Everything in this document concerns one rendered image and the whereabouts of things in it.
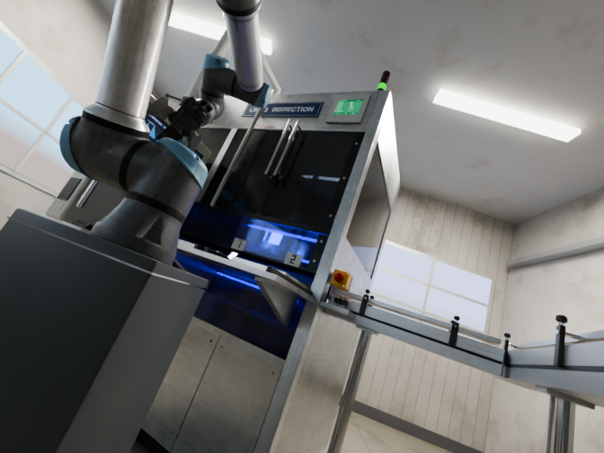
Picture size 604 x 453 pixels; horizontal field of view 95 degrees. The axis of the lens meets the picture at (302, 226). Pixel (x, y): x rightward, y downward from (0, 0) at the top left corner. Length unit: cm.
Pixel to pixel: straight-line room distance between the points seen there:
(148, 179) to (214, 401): 107
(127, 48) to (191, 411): 133
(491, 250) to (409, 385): 216
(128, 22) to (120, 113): 16
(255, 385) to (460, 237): 376
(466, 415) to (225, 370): 347
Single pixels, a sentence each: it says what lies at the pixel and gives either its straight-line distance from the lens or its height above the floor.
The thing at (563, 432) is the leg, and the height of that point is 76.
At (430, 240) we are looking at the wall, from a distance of 435.
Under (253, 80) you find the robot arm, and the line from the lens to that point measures 89.
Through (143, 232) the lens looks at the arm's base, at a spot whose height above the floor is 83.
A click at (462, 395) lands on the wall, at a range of 437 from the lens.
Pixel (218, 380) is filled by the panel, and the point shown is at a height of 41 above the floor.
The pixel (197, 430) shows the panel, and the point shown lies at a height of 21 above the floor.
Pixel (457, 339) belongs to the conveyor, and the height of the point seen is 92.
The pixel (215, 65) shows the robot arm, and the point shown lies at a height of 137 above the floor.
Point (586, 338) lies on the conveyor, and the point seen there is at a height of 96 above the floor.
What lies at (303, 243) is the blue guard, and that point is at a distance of 135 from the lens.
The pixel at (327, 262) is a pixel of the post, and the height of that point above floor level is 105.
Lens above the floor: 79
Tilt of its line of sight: 17 degrees up
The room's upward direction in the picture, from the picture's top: 21 degrees clockwise
